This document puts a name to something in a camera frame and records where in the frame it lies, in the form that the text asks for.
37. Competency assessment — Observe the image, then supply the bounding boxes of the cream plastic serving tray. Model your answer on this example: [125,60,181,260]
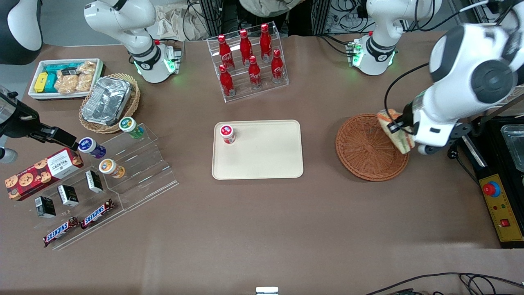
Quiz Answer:
[212,120,304,180]

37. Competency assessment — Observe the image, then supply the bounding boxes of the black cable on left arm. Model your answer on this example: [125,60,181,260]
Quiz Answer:
[384,61,430,123]

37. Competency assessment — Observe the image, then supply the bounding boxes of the black power cable with plug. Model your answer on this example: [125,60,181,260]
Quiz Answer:
[447,147,483,186]

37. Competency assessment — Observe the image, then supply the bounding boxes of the red cola bottle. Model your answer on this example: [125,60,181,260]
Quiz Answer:
[217,34,235,71]
[219,64,235,98]
[239,29,253,67]
[260,23,273,62]
[248,56,262,89]
[271,49,285,84]

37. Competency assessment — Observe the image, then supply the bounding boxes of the clear acrylic stepped display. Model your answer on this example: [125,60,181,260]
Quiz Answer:
[34,122,180,251]

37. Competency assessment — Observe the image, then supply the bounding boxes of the black cables on table edge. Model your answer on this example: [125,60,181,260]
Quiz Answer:
[364,271,524,295]

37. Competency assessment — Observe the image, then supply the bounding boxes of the small jar with red lid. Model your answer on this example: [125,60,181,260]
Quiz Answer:
[220,124,236,145]

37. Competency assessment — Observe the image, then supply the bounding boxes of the clear acrylic bottle rack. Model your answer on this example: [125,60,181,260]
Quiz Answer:
[207,21,289,103]

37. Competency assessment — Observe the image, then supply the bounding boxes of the small black carton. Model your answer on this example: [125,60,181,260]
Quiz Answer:
[34,195,57,218]
[57,184,79,208]
[85,170,104,194]

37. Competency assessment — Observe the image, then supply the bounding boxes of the long teal snack pack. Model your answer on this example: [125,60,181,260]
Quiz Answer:
[44,63,85,77]

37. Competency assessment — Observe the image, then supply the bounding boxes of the clear bag of cookies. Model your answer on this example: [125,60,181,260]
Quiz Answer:
[75,61,97,93]
[55,70,79,95]

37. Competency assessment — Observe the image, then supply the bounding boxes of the Snickers chocolate bar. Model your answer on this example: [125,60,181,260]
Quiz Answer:
[80,198,116,230]
[43,216,79,248]

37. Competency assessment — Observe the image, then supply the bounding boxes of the crumpled white plastic bag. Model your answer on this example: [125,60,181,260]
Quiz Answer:
[155,3,210,42]

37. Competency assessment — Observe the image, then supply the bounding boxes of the small jar with blue lid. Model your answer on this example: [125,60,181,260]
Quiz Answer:
[77,137,107,159]

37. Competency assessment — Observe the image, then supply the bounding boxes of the red Walkers cookie box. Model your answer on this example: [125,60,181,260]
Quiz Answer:
[5,147,84,202]

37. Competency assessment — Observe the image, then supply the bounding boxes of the light woven wicker basket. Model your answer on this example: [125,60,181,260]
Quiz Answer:
[79,73,141,134]

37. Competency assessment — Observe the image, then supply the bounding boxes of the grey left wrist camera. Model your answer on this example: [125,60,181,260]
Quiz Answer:
[418,122,472,156]

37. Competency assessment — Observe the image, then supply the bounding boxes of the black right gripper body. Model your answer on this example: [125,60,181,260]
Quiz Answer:
[0,92,41,140]

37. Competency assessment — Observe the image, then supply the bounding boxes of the beige cloth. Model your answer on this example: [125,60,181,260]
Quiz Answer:
[238,0,304,18]

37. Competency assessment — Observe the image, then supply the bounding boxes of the red emergency stop button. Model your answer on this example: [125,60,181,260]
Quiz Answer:
[482,180,501,197]

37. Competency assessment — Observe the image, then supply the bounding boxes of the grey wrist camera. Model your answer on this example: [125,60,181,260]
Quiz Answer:
[0,147,19,164]
[418,122,472,156]

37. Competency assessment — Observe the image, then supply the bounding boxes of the black sealing machine yellow panel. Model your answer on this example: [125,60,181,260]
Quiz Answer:
[471,115,524,249]

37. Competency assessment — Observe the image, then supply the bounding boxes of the steel pan inside machine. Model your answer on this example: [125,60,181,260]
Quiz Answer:
[501,125,524,172]

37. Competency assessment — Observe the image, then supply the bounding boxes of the black background cable bundle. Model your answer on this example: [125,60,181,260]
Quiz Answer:
[317,0,371,56]

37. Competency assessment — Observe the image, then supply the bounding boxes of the round brown wicker basket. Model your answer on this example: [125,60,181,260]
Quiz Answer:
[335,113,410,182]

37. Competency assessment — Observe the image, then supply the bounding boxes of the small jar with green lid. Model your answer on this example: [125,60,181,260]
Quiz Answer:
[119,116,145,139]

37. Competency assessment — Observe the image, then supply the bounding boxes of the yellow snack box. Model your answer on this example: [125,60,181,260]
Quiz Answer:
[34,72,49,93]

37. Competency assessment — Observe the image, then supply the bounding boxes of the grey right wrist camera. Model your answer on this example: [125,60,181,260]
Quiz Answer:
[0,147,19,164]

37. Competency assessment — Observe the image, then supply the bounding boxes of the small jar with orange label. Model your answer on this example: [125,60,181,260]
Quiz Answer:
[98,158,126,179]

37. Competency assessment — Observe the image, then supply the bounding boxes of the aluminium foil container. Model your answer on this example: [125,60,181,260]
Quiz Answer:
[81,76,133,126]

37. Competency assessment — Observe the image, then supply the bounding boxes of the white rectangular snack bin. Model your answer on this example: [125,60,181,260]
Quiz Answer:
[28,58,105,101]

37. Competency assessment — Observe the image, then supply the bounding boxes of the triangle sandwich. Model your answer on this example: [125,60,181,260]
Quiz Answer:
[377,109,416,154]

